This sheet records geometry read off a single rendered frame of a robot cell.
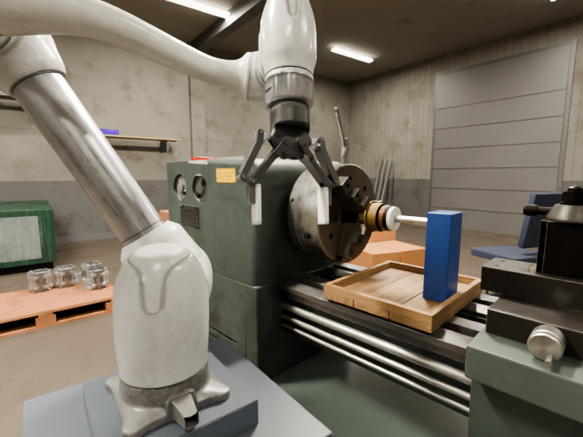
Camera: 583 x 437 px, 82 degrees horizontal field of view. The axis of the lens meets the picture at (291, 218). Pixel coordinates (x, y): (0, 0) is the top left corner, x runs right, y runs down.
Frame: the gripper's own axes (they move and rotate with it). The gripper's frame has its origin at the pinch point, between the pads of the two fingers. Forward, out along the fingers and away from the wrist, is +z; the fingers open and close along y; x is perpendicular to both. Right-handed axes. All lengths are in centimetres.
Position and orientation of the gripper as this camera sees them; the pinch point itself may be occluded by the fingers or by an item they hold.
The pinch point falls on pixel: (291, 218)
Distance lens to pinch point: 60.9
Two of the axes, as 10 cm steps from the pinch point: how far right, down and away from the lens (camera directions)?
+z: 0.2, 10.0, -0.4
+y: -9.0, 0.0, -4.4
